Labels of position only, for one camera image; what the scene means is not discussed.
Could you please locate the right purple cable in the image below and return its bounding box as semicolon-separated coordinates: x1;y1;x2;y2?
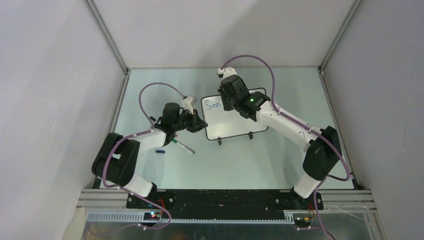
220;54;353;240

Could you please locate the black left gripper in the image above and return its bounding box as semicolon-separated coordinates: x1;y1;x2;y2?
173;107;208;133

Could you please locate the small black framed whiteboard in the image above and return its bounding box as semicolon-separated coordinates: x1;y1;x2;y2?
201;94;268;141

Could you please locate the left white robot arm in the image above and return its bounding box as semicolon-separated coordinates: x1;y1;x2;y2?
91;102;208;208

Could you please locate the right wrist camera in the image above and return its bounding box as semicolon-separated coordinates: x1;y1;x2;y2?
217;67;237;79

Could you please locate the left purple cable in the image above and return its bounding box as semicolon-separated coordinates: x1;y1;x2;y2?
101;82;186;231

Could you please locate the purple cable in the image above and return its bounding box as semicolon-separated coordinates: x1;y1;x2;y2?
220;54;353;240
101;82;186;231

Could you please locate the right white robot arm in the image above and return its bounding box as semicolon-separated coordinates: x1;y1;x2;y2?
218;73;342;209

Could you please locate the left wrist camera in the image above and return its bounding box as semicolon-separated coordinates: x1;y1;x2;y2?
181;95;197;115

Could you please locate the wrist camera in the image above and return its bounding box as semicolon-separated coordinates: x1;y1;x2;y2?
217;67;237;79
181;95;197;115

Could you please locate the green capped whiteboard marker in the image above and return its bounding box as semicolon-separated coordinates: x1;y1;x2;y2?
172;139;195;154

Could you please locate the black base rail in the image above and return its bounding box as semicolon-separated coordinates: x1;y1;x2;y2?
126;189;324;221

